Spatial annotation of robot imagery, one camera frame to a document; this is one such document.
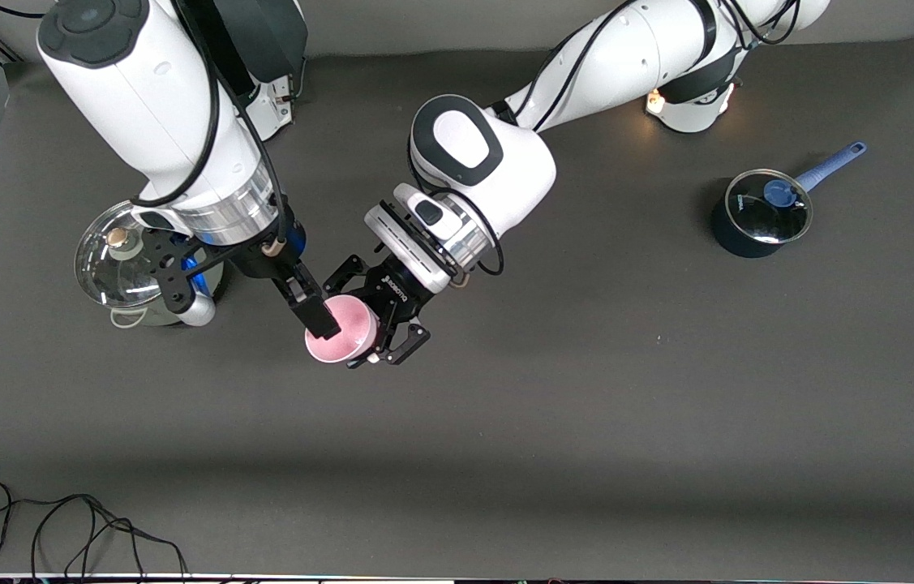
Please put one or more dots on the glass pot lid copper knob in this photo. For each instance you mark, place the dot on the glass pot lid copper knob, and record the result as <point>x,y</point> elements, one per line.
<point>112,272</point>

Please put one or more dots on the pink plastic cup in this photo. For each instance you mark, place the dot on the pink plastic cup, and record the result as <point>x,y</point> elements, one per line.
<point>351,328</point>

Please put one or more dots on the dark blue saucepan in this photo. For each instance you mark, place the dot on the dark blue saucepan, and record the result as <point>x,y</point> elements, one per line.
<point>736,242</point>

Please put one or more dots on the black perforated camera bracket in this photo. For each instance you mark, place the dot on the black perforated camera bracket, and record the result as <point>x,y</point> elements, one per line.
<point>169,272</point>

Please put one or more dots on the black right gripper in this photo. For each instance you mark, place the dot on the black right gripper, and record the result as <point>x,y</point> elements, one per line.
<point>262,266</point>

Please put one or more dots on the grey-green stock pot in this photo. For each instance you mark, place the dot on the grey-green stock pot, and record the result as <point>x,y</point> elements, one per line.
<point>213,280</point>

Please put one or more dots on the dark grey table cover sheet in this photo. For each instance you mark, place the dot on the dark grey table cover sheet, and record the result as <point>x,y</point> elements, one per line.
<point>586,405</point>

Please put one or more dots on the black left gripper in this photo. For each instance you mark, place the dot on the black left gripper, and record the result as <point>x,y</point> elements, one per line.
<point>394,292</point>

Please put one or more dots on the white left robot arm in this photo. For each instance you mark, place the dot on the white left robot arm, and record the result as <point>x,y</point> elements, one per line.
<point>521,162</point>

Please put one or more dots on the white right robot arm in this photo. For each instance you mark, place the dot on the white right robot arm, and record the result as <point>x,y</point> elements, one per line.
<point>148,105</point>

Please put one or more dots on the glass saucepan lid blue knob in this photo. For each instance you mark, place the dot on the glass saucepan lid blue knob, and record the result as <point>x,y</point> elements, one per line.
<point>765,215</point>

